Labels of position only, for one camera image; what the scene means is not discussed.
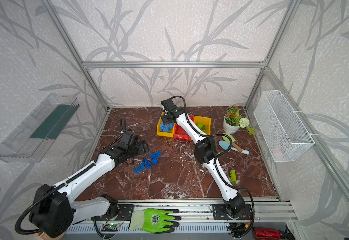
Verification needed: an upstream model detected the light blue lego front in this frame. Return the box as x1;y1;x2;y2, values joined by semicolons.
159;122;174;133

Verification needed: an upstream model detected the dark blue lego brick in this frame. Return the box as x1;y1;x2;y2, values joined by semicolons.
141;158;152;169

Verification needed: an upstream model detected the green lego brick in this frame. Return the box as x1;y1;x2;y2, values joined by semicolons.
230;170;237;184
197;122;206;132

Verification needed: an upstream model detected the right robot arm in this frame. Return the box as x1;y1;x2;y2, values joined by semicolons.
161;96;255;220

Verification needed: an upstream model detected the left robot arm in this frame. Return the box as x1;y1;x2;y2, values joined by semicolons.
14;131;149;238

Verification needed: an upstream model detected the red bin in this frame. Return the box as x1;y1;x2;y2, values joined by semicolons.
173;124;192;141

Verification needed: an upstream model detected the left yellow bin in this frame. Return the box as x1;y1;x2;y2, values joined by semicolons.
156;118;176;138

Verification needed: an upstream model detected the yellow bin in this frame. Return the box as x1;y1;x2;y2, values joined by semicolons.
156;118;176;138
194;116;212;135

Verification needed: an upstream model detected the right yellow bin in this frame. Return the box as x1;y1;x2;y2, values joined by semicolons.
194;116;212;135

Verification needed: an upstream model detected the green spatula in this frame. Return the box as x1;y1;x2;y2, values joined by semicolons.
223;133;244;153

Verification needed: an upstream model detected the potted flower plant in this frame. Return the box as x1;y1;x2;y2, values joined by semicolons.
223;106;257;136

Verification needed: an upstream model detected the light blue spatula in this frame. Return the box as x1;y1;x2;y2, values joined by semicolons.
219;141;250;155

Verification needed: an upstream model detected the green black work glove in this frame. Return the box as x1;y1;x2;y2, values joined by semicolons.
128;208;182;234

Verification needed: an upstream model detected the clear acrylic shelf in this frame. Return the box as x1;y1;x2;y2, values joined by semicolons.
0;94;79;163

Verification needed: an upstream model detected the terracotta vase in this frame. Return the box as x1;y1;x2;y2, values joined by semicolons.
39;232;65;240

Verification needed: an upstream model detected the red metallic bottle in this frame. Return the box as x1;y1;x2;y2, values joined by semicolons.
252;227;282;240

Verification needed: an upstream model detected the white wire basket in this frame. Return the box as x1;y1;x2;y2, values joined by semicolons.
254;90;315;163

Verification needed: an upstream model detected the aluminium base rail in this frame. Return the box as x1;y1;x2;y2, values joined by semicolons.
44;200;298;224

